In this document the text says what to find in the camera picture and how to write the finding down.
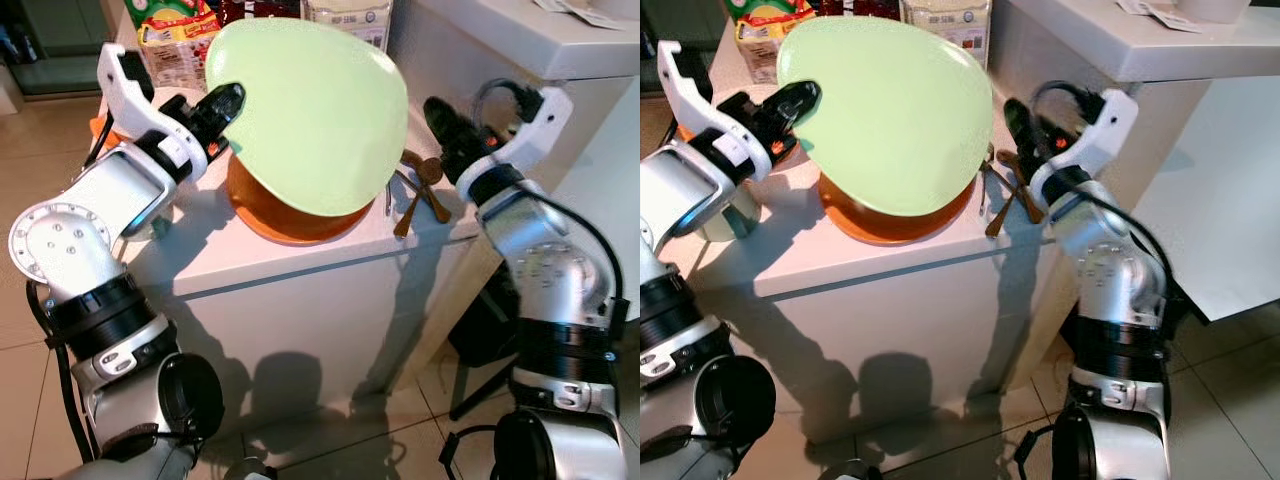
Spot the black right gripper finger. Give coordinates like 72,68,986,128
423,95,469,151
1003,97,1043,151

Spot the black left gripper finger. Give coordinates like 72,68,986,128
205,83,246,131
775,80,823,131

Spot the light green plate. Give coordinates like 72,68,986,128
205,18,409,216
775,15,996,216

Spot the colourful noodle multipack bag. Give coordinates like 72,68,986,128
728,0,801,86
135,0,223,89

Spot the dark red snack package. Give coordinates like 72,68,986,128
815,0,901,21
220,0,301,26

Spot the white bar counter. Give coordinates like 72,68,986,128
385,0,641,301
985,0,1280,321

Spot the orange plate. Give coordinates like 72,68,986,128
818,165,976,246
227,155,376,244

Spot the white paper sheet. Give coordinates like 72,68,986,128
1115,0,1206,33
535,0,621,29

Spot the black stool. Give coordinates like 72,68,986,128
445,290,521,421

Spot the white kitchen island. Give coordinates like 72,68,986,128
95,30,501,446
690,30,1061,446

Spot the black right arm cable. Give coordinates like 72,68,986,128
1030,78,1176,311
473,78,616,341

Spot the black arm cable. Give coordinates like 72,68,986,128
473,78,616,341
25,280,101,461
1030,78,1176,311

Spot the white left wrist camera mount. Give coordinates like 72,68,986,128
657,40,771,186
97,43,211,181

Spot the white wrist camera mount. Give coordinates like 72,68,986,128
487,85,574,191
97,43,211,181
1030,88,1141,201
657,40,771,186

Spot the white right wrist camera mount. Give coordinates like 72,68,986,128
1030,88,1141,201
487,85,574,191

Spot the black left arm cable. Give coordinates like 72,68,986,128
25,280,101,461

